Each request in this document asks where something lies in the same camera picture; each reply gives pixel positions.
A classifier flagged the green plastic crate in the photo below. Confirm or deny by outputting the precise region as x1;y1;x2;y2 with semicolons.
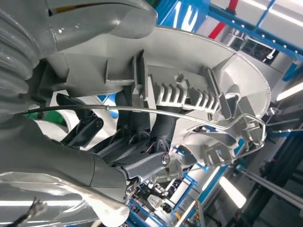
23;110;69;128

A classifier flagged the glossy robot body shell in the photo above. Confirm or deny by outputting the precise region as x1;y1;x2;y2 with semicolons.
0;170;130;227

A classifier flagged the long white ceiling light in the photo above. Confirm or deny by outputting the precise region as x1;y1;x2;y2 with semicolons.
276;81;303;103
218;176;247;210

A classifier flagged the red barrier belt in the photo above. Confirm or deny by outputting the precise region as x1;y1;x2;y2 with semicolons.
208;0;240;40

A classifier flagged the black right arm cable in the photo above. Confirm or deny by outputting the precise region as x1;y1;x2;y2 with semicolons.
7;197;49;227

